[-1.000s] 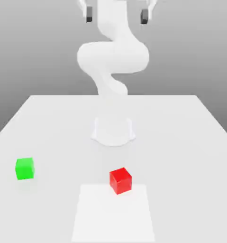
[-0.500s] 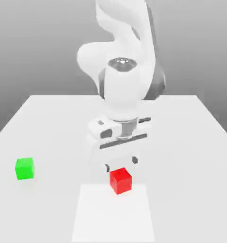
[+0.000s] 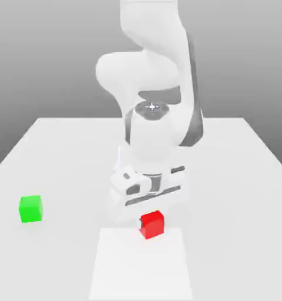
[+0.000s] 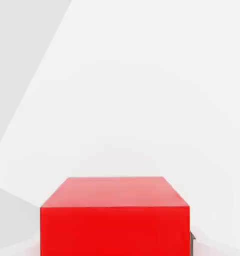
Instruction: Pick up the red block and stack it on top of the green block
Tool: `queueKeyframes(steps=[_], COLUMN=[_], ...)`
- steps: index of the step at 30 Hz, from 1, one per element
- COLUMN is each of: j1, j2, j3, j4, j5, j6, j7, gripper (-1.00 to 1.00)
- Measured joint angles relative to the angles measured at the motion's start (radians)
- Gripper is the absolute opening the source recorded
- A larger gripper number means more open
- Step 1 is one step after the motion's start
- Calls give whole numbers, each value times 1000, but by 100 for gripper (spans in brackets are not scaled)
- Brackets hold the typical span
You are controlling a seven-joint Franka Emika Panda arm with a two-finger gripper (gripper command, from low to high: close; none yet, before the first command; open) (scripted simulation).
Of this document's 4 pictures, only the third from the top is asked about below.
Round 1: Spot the small green cube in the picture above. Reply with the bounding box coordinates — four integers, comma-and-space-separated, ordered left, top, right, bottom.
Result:
18, 194, 44, 224

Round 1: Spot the small red cube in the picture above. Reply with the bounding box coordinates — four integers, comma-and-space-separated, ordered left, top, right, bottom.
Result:
138, 210, 165, 240

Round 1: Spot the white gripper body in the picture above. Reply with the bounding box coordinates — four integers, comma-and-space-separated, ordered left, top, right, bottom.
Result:
110, 180, 187, 223

